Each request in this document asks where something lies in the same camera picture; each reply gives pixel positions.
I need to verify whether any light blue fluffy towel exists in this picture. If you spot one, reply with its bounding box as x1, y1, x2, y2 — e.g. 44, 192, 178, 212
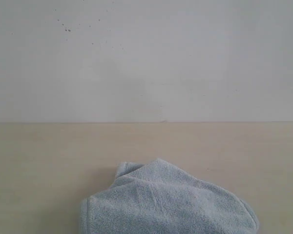
79, 159, 259, 234

